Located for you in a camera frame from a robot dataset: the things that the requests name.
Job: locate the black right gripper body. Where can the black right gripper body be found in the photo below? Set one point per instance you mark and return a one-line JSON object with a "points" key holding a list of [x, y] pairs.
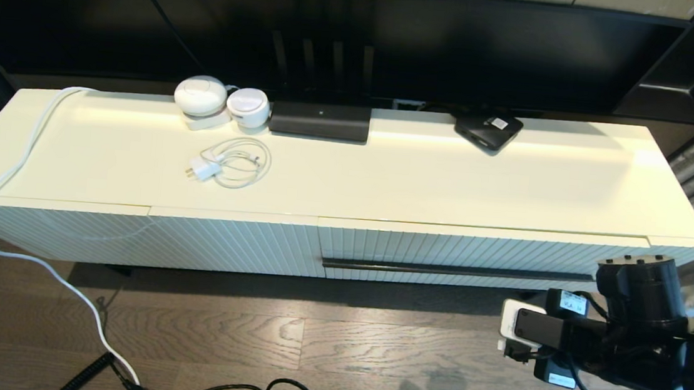
{"points": [[585, 341]]}

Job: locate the white fluted drawer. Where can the white fluted drawer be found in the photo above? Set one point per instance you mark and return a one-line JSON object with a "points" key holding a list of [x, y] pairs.
{"points": [[442, 250]]}

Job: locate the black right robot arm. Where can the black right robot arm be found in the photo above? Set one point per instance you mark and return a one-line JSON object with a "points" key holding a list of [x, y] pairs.
{"points": [[643, 290]]}

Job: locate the white tv cabinet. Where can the white tv cabinet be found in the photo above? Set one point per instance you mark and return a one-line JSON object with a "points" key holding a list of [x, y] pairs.
{"points": [[106, 149]]}

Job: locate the small black set-top box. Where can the small black set-top box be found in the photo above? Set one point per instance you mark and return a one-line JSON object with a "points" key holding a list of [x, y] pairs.
{"points": [[487, 132]]}

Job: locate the black television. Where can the black television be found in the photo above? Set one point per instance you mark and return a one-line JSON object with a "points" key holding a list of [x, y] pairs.
{"points": [[460, 48]]}

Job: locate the black router with antennas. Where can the black router with antennas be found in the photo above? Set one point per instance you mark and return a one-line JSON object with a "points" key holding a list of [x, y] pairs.
{"points": [[319, 120]]}

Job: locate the small white round device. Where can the small white round device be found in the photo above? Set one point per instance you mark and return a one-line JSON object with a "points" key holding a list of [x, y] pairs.
{"points": [[248, 106]]}

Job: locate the white charger adapter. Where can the white charger adapter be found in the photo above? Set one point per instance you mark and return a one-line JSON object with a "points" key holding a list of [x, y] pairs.
{"points": [[206, 169]]}

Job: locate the large white round device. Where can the large white round device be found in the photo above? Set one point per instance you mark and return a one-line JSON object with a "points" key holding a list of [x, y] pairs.
{"points": [[200, 96]]}

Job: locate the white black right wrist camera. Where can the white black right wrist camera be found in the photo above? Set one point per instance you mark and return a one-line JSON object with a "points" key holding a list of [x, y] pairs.
{"points": [[508, 325]]}

